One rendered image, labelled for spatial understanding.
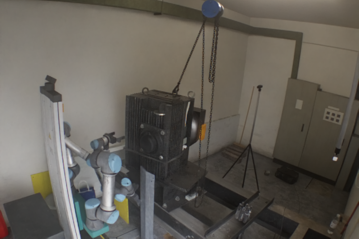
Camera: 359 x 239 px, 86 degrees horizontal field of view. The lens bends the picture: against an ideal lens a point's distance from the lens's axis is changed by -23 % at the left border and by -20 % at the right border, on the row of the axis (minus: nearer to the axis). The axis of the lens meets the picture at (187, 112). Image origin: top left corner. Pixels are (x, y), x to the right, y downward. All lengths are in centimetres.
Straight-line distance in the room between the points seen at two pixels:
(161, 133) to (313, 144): 321
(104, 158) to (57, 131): 36
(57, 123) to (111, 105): 163
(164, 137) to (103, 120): 125
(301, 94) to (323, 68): 66
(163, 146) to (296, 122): 306
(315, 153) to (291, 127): 69
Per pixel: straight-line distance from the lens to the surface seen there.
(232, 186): 272
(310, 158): 469
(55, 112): 152
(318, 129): 452
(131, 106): 222
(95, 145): 203
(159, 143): 204
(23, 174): 294
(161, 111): 200
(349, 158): 456
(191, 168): 248
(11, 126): 270
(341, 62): 458
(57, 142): 159
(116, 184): 300
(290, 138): 471
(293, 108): 458
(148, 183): 210
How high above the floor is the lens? 212
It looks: 16 degrees down
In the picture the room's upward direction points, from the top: 6 degrees clockwise
